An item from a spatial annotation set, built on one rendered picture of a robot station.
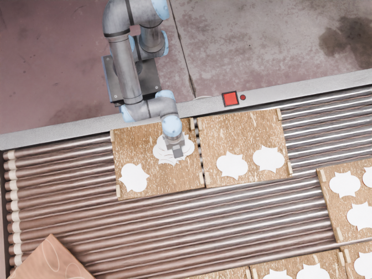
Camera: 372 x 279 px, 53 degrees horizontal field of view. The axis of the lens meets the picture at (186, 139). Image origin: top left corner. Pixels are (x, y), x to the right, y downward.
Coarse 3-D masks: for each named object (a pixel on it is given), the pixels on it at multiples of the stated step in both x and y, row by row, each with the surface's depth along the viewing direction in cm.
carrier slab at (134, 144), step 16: (128, 128) 182; (144, 128) 182; (160, 128) 182; (112, 144) 180; (128, 144) 180; (144, 144) 180; (128, 160) 178; (144, 160) 178; (192, 160) 178; (160, 176) 176; (176, 176) 176; (192, 176) 176; (128, 192) 174; (144, 192) 174; (160, 192) 174
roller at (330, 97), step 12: (324, 96) 187; (336, 96) 187; (348, 96) 188; (252, 108) 186; (264, 108) 186; (288, 108) 187; (48, 144) 182; (60, 144) 182; (72, 144) 182; (84, 144) 182; (12, 156) 180; (24, 156) 182
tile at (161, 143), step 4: (184, 132) 174; (160, 140) 173; (188, 140) 173; (160, 144) 172; (164, 144) 172; (188, 144) 172; (164, 148) 172; (184, 148) 172; (188, 148) 172; (168, 152) 171; (172, 152) 171; (184, 152) 171
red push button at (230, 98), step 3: (231, 93) 187; (234, 93) 187; (225, 96) 187; (228, 96) 187; (231, 96) 187; (234, 96) 187; (225, 99) 186; (228, 99) 186; (231, 99) 186; (234, 99) 186; (225, 102) 186; (228, 102) 186; (231, 102) 186; (234, 102) 186
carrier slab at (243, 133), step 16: (240, 112) 184; (256, 112) 184; (272, 112) 184; (208, 128) 182; (224, 128) 182; (240, 128) 181; (256, 128) 181; (272, 128) 181; (208, 144) 179; (224, 144) 179; (240, 144) 179; (256, 144) 179; (272, 144) 179; (208, 160) 178; (288, 160) 177; (240, 176) 175; (256, 176) 175; (272, 176) 175; (288, 176) 175
